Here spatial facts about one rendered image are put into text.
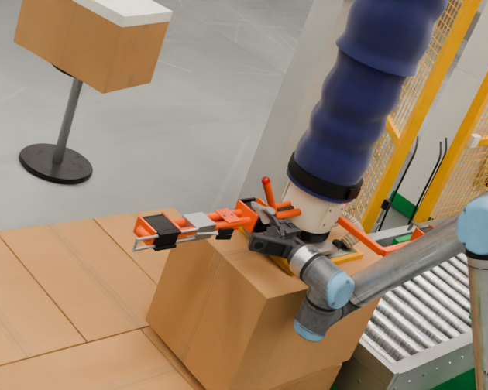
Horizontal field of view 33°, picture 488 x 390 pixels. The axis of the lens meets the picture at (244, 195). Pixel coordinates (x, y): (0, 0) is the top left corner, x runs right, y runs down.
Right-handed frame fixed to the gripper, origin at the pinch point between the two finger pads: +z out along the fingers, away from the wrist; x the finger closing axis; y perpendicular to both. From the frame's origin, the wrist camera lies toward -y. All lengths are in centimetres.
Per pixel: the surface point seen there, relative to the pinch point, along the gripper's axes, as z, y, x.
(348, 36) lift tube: 4, 18, 53
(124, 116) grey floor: 251, 165, -112
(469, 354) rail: -35, 119, -58
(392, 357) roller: -25, 78, -56
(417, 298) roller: -2, 129, -59
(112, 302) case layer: 34, -6, -56
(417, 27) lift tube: -11, 23, 63
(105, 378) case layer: 5, -27, -56
